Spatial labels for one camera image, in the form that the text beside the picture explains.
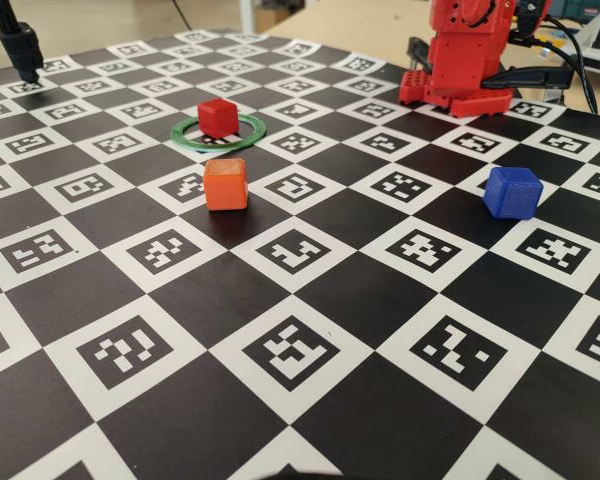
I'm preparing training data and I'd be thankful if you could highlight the red cube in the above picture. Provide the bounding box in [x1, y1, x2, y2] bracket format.
[197, 98, 240, 139]

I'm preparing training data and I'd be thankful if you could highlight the blue cube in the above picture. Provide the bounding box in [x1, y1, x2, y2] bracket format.
[482, 166, 545, 220]

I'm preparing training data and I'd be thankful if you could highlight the orange cube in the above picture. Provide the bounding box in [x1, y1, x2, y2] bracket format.
[202, 157, 250, 212]

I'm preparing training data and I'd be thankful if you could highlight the black white marker checkerboard mat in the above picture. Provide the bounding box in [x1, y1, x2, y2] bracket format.
[0, 27, 600, 480]

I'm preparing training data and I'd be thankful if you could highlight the cardboard box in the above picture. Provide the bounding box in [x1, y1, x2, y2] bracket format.
[254, 5, 287, 32]

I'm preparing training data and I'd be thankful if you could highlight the black table clamp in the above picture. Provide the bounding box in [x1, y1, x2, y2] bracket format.
[481, 66, 575, 92]

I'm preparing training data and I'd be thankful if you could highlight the black tripod leg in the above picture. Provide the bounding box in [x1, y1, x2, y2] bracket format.
[0, 0, 45, 84]

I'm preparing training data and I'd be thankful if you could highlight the green box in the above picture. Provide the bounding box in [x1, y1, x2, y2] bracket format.
[562, 0, 600, 22]

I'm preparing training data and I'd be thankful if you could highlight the green ring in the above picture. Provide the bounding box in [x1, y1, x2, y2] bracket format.
[170, 113, 269, 154]

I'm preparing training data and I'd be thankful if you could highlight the black usb plug cable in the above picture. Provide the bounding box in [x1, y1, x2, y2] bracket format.
[508, 30, 581, 76]

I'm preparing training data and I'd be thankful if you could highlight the thick black cable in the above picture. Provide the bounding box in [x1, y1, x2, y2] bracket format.
[544, 14, 600, 115]

